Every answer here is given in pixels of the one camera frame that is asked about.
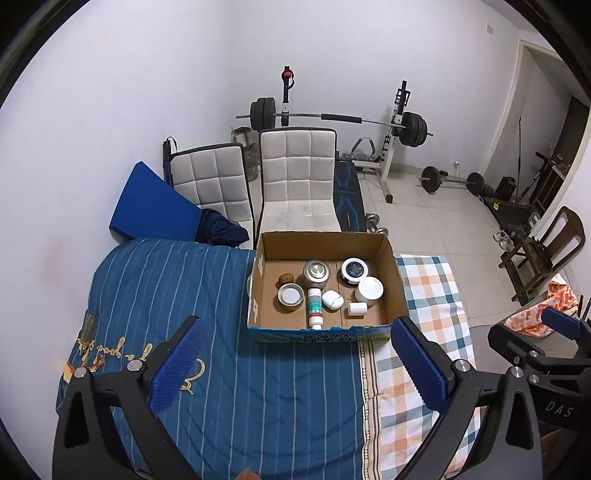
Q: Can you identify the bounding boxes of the blue foam cushion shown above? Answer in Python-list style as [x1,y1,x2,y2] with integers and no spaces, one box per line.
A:
[109,162,201,241]

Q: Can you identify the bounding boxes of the white green squeeze bottle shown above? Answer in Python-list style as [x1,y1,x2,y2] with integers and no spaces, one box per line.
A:
[307,288,324,330]

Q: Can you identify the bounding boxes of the plaid checked blanket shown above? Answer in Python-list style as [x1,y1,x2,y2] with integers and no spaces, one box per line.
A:
[360,254,475,479]

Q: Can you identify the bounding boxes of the barbell on rack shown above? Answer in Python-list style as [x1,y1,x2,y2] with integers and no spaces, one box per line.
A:
[236,97,434,148]

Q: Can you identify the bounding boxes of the white padded chair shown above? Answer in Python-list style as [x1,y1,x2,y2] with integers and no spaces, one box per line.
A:
[259,127,341,233]
[162,139,256,249]

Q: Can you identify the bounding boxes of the open cardboard box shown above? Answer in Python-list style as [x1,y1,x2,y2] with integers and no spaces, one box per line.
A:
[247,231,408,343]

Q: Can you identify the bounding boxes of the white earbud case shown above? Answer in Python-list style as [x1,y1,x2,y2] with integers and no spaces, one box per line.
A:
[322,290,345,311]

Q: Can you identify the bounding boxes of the brown walnut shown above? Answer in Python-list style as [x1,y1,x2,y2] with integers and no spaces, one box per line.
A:
[277,273,294,286]

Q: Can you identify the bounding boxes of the silver round tin lid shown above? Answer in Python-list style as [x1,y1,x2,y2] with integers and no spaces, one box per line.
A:
[277,282,304,309]

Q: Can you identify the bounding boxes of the silver metal tin can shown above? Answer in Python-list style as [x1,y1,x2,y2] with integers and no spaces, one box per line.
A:
[303,260,331,289]

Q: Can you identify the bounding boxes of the white round cream jar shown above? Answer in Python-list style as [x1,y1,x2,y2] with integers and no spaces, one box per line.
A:
[355,276,385,307]

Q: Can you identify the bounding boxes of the orange patterned cloth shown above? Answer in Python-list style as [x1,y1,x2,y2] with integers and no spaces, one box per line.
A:
[504,273,579,339]

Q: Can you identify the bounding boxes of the round white black jar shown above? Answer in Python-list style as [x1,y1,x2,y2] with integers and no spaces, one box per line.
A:
[339,257,370,285]

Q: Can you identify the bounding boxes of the right white padded chair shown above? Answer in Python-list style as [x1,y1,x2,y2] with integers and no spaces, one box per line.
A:
[259,127,341,233]

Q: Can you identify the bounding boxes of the blue striped bed sheet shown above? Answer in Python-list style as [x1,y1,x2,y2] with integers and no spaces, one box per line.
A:
[52,239,363,479]

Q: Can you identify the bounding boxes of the dark wooden chair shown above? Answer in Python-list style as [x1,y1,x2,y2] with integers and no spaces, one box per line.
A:
[498,206,586,306]

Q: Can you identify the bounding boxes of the small barbell on floor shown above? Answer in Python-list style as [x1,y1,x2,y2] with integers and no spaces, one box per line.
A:
[419,166,486,196]

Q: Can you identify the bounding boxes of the left white padded chair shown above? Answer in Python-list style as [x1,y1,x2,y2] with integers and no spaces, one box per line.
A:
[162,139,256,249]

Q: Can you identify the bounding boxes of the white squat rack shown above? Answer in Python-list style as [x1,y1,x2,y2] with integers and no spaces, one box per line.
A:
[280,65,411,204]

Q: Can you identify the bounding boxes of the chrome dumbbell on floor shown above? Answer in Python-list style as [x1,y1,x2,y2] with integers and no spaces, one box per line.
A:
[366,213,389,236]

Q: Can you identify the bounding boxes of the dark blue clothing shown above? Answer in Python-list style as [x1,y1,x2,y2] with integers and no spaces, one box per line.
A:
[195,208,249,248]

